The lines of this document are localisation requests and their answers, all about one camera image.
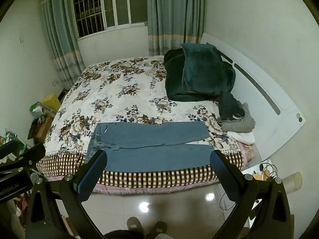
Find beige cylinder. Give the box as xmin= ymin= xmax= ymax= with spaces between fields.
xmin=282 ymin=171 xmax=303 ymax=194

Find white bed headboard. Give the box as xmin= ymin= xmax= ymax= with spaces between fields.
xmin=201 ymin=32 xmax=306 ymax=162

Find light grey cloth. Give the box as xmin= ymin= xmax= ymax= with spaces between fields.
xmin=221 ymin=103 xmax=256 ymax=133

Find teal plush pillow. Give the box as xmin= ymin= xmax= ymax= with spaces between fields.
xmin=181 ymin=43 xmax=226 ymax=97

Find dark grey frayed cloth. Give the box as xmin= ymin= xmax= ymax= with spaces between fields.
xmin=217 ymin=91 xmax=246 ymax=122

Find person's grey slipper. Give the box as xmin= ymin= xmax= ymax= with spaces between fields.
xmin=126 ymin=216 xmax=144 ymax=237
xmin=153 ymin=220 xmax=168 ymax=237

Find blue striped curtain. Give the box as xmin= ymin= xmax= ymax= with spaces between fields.
xmin=40 ymin=0 xmax=86 ymax=90
xmin=147 ymin=0 xmax=206 ymax=56

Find barred window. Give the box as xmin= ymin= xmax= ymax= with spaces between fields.
xmin=70 ymin=0 xmax=149 ymax=40

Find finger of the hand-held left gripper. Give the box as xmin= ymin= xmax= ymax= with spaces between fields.
xmin=0 ymin=140 xmax=19 ymax=155
xmin=0 ymin=143 xmax=47 ymax=174

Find green plastic bag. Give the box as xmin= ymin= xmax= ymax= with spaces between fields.
xmin=29 ymin=102 xmax=44 ymax=115

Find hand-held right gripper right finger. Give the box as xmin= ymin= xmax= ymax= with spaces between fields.
xmin=210 ymin=150 xmax=292 ymax=239

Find yellow box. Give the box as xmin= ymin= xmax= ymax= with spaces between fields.
xmin=42 ymin=93 xmax=61 ymax=111

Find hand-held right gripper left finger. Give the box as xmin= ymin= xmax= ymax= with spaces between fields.
xmin=25 ymin=149 xmax=108 ymax=239

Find pink bed sheet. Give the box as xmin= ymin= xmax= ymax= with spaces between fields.
xmin=91 ymin=179 xmax=220 ymax=198

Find blue jeans pants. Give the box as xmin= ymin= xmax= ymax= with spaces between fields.
xmin=86 ymin=121 xmax=215 ymax=173

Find brown cardboard box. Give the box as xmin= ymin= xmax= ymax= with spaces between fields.
xmin=31 ymin=116 xmax=54 ymax=142

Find floral bed blanket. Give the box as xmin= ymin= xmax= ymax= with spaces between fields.
xmin=36 ymin=56 xmax=246 ymax=188

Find dark green plush blanket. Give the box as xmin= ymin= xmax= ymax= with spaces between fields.
xmin=163 ymin=48 xmax=236 ymax=102

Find white bedside table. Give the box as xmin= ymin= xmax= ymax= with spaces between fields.
xmin=242 ymin=158 xmax=275 ymax=228

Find white cloth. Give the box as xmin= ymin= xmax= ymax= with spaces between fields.
xmin=225 ymin=129 xmax=255 ymax=145

